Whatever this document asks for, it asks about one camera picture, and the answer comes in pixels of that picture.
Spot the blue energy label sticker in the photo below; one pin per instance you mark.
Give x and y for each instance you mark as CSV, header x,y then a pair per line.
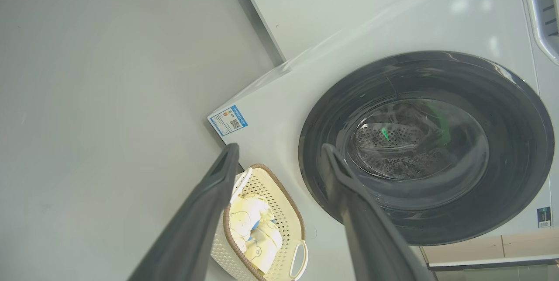
x,y
228,120

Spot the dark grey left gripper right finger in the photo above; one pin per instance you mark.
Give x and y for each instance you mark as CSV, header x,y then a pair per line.
x,y
371,237

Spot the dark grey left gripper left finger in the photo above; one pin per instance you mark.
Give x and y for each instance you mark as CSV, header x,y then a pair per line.
x,y
192,228

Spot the light wooden cabinet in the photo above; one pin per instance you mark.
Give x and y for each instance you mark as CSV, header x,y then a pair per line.
x,y
480,248

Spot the white washing machine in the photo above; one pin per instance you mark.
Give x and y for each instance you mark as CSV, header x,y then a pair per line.
x,y
393,23

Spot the small dark label sticker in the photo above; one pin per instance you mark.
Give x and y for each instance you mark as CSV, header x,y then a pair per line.
x,y
544,217

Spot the round glass washing machine door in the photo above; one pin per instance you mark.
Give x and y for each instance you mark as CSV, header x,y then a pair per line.
x,y
515,150

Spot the cream perforated laundry basket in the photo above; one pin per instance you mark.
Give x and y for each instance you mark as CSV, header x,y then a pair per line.
x,y
286,211

